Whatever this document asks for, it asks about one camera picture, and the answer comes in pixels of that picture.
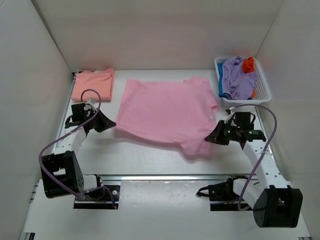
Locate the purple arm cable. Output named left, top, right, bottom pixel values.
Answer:
left=224, top=104, right=278, bottom=211
left=38, top=88, right=113, bottom=201

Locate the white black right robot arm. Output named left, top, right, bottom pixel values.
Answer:
left=205, top=110, right=303, bottom=228

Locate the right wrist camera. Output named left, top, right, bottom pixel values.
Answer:
left=224, top=107, right=236, bottom=124

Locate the folded salmon t-shirt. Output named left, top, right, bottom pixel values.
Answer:
left=71, top=68, right=115, bottom=102

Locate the lavender t-shirt in basket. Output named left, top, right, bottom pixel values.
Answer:
left=222, top=56, right=257, bottom=100

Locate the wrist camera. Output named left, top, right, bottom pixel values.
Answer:
left=224, top=107, right=236, bottom=124
left=84, top=97, right=96, bottom=111

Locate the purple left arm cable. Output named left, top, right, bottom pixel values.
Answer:
left=38, top=88, right=113, bottom=201

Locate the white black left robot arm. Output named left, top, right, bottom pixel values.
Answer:
left=40, top=102, right=116, bottom=199

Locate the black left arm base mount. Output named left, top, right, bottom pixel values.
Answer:
left=73, top=174, right=121, bottom=210

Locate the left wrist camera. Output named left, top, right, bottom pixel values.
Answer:
left=84, top=97, right=96, bottom=111

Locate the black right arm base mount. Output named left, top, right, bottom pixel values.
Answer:
left=196, top=175, right=248, bottom=212

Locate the aluminium table edge rail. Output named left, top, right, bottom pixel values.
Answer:
left=100, top=174, right=248, bottom=181

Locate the orange garment in basket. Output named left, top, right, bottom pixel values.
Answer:
left=242, top=57, right=255, bottom=74

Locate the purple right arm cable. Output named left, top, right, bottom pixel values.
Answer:
left=224, top=104, right=278, bottom=211

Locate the pink t-shirt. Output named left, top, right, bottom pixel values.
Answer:
left=115, top=76, right=219, bottom=156

